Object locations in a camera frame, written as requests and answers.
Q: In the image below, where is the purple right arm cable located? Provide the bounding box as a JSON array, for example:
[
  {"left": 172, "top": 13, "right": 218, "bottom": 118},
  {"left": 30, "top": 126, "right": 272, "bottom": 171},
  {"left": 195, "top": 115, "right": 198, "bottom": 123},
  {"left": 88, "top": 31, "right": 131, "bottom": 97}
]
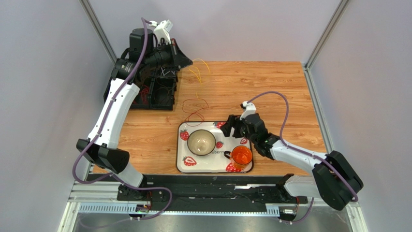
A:
[{"left": 245, "top": 91, "right": 359, "bottom": 225}]

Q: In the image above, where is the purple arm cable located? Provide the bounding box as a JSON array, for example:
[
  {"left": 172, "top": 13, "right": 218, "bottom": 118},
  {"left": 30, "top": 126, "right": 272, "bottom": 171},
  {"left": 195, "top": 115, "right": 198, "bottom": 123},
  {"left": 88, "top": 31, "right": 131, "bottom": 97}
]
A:
[
  {"left": 71, "top": 17, "right": 173, "bottom": 230},
  {"left": 245, "top": 91, "right": 359, "bottom": 225}
]

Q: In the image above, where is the black thin wire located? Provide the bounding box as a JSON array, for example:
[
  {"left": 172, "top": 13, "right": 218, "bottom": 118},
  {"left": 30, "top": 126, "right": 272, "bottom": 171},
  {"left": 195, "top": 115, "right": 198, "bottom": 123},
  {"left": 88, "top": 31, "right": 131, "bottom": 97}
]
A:
[{"left": 154, "top": 84, "right": 175, "bottom": 103}]

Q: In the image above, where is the orange translucent mug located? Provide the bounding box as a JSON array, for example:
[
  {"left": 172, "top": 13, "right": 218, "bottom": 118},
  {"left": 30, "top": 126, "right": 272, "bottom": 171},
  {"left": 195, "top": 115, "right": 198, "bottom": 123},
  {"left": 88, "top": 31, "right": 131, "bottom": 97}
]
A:
[{"left": 223, "top": 145, "right": 253, "bottom": 172}]

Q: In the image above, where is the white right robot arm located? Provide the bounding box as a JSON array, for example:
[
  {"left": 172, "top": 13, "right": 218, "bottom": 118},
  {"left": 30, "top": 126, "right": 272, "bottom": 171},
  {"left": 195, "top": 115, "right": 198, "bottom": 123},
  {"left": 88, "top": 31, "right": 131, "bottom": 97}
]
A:
[{"left": 220, "top": 114, "right": 364, "bottom": 210}]

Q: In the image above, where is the beige ceramic bowl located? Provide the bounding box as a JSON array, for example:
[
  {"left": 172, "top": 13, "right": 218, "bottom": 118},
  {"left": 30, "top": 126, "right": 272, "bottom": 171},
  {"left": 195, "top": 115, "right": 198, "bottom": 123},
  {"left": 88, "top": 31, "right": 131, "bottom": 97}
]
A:
[{"left": 187, "top": 130, "right": 216, "bottom": 156}]

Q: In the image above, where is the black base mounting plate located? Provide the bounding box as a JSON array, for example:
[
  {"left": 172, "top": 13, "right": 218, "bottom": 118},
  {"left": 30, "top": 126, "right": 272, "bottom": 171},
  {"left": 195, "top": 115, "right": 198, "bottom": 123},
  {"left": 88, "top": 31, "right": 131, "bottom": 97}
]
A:
[{"left": 117, "top": 174, "right": 308, "bottom": 212}]

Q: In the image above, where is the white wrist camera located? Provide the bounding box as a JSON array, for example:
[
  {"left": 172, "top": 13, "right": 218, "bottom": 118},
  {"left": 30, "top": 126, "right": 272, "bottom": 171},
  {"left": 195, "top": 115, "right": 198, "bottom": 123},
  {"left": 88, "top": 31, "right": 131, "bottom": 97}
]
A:
[
  {"left": 240, "top": 101, "right": 256, "bottom": 120},
  {"left": 148, "top": 19, "right": 174, "bottom": 45}
]

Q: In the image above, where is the white wire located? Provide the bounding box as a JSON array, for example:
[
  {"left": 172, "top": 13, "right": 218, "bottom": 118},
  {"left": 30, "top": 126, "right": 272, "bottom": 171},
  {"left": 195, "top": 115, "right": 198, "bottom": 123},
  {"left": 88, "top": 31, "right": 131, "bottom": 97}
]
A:
[{"left": 160, "top": 66, "right": 177, "bottom": 78}]

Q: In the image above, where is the yellow wire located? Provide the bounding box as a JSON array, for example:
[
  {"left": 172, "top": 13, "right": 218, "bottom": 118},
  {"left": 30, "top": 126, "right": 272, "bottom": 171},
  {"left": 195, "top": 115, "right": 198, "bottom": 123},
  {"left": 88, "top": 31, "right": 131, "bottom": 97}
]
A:
[{"left": 188, "top": 58, "right": 211, "bottom": 99}]

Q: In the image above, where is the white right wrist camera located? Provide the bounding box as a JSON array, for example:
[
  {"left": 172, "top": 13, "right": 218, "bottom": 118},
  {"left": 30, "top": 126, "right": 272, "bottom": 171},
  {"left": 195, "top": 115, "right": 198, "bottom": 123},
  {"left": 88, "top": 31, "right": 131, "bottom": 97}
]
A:
[{"left": 240, "top": 101, "right": 256, "bottom": 120}]

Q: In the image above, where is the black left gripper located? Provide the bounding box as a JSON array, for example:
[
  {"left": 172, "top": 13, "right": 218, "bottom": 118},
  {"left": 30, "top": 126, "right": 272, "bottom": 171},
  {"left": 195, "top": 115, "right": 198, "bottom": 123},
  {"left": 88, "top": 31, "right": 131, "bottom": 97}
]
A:
[{"left": 144, "top": 39, "right": 192, "bottom": 71}]

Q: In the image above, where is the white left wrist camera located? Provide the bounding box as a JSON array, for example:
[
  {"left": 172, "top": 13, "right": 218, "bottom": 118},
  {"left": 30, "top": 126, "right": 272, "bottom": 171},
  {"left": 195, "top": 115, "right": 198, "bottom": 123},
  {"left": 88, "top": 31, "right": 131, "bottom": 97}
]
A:
[{"left": 148, "top": 19, "right": 174, "bottom": 45}]

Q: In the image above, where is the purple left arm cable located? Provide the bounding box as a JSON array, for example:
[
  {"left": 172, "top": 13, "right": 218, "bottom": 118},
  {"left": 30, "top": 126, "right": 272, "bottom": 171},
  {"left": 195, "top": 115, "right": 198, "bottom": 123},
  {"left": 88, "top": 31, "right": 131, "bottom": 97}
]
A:
[{"left": 71, "top": 17, "right": 173, "bottom": 230}]

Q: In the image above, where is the strawberry print white tray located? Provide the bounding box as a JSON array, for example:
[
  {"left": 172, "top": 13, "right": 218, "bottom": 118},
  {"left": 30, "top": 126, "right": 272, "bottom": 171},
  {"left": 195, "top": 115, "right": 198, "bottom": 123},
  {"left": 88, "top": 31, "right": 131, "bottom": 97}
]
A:
[{"left": 176, "top": 121, "right": 254, "bottom": 174}]

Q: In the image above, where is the black compartment storage bin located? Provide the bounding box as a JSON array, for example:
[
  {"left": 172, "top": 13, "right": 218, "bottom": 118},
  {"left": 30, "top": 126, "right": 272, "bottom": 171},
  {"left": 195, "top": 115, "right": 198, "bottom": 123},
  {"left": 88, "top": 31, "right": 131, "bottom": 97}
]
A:
[{"left": 103, "top": 59, "right": 179, "bottom": 110}]

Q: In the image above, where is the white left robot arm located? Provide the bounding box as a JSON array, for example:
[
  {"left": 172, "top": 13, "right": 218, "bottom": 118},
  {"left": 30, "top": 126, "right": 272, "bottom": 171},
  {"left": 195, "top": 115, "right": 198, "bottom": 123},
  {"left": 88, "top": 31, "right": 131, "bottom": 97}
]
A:
[{"left": 76, "top": 28, "right": 192, "bottom": 188}]

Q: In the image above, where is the aluminium frame rail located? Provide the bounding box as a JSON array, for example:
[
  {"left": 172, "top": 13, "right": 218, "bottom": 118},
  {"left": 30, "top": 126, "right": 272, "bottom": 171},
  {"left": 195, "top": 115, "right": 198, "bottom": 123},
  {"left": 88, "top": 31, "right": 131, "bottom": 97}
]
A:
[{"left": 59, "top": 175, "right": 367, "bottom": 232}]

